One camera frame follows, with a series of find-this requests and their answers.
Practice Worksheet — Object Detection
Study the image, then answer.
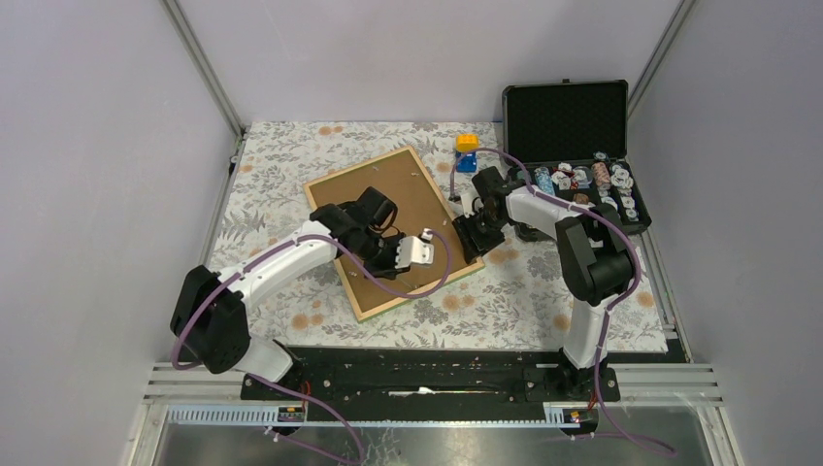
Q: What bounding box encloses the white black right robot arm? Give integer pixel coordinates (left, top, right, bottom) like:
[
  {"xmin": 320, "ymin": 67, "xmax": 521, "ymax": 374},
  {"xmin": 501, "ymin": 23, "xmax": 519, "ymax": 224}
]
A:
[{"xmin": 449, "ymin": 168, "xmax": 642, "ymax": 400}]

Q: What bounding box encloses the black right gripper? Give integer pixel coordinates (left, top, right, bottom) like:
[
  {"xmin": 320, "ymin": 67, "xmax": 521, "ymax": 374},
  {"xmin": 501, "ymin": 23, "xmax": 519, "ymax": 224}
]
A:
[{"xmin": 452, "ymin": 208, "xmax": 509, "ymax": 264}]

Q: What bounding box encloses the blue toy brick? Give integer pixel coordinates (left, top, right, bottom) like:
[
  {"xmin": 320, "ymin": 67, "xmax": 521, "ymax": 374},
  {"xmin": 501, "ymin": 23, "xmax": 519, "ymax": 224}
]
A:
[{"xmin": 455, "ymin": 151, "xmax": 477, "ymax": 174}]

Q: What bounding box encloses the green wooden picture frame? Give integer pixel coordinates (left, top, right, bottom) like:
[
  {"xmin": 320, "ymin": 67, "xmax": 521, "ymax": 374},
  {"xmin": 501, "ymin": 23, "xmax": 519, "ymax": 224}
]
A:
[{"xmin": 302, "ymin": 145, "xmax": 486, "ymax": 323}]

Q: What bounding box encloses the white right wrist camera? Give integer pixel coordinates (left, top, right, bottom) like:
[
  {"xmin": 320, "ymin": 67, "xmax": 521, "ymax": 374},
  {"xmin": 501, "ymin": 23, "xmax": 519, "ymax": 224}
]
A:
[{"xmin": 447, "ymin": 194, "xmax": 465, "ymax": 217}]

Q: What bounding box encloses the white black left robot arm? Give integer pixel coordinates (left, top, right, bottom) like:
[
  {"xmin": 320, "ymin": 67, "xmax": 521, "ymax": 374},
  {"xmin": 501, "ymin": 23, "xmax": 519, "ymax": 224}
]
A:
[{"xmin": 170, "ymin": 187, "xmax": 426, "ymax": 399}]

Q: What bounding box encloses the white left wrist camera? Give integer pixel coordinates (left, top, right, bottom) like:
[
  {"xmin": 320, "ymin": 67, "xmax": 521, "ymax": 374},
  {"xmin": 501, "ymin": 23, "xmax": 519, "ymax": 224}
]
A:
[{"xmin": 395, "ymin": 229, "xmax": 435, "ymax": 270}]

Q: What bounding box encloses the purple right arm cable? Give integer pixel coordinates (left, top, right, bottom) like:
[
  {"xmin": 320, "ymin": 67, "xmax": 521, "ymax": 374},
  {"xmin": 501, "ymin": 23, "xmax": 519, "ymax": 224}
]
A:
[{"xmin": 448, "ymin": 148, "xmax": 676, "ymax": 456}]

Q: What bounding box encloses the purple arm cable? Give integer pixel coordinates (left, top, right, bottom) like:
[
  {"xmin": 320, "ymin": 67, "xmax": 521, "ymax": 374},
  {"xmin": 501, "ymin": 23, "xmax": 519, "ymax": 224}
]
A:
[
  {"xmin": 448, "ymin": 148, "xmax": 676, "ymax": 456},
  {"xmin": 171, "ymin": 229, "xmax": 454, "ymax": 466}
]

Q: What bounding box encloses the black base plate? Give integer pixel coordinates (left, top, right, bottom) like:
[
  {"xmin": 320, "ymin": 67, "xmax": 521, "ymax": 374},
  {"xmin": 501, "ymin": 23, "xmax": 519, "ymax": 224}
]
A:
[{"xmin": 177, "ymin": 344, "xmax": 689, "ymax": 424}]

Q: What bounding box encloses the black poker chip case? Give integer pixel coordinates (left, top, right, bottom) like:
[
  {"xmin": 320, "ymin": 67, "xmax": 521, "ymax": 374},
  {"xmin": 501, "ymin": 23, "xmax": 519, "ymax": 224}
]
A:
[{"xmin": 502, "ymin": 80, "xmax": 652, "ymax": 235}]

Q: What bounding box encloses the yellow toy brick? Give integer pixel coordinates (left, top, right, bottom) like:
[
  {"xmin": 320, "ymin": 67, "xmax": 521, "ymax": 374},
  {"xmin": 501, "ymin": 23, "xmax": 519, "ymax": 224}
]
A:
[{"xmin": 455, "ymin": 133, "xmax": 480, "ymax": 152}]

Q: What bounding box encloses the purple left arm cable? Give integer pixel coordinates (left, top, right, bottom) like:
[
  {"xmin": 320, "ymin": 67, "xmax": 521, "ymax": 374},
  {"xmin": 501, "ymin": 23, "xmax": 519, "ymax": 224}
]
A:
[{"xmin": 171, "ymin": 229, "xmax": 454, "ymax": 466}]

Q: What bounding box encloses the floral tablecloth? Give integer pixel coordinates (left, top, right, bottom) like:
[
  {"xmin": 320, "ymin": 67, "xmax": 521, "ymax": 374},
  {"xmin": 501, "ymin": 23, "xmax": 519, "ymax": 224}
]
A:
[{"xmin": 184, "ymin": 120, "xmax": 670, "ymax": 353}]

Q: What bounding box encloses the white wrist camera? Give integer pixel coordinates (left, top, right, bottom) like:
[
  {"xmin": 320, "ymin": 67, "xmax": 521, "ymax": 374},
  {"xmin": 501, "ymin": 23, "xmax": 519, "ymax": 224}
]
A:
[
  {"xmin": 395, "ymin": 229, "xmax": 435, "ymax": 270},
  {"xmin": 447, "ymin": 194, "xmax": 465, "ymax": 217}
]

